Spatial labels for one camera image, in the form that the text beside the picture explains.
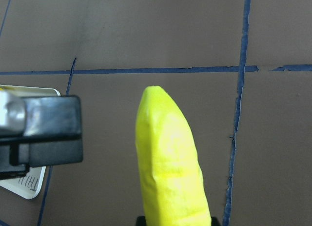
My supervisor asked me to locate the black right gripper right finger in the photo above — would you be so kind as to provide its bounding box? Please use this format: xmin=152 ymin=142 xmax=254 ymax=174
xmin=0 ymin=91 xmax=82 ymax=140

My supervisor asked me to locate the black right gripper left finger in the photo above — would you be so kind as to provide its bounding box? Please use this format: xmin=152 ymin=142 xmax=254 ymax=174
xmin=0 ymin=139 xmax=83 ymax=180

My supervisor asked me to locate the yellow banana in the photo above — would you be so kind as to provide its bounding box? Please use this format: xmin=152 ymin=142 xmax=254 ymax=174
xmin=136 ymin=86 xmax=212 ymax=226

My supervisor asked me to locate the white bear tray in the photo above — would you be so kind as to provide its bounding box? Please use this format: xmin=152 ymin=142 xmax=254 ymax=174
xmin=0 ymin=85 xmax=61 ymax=200

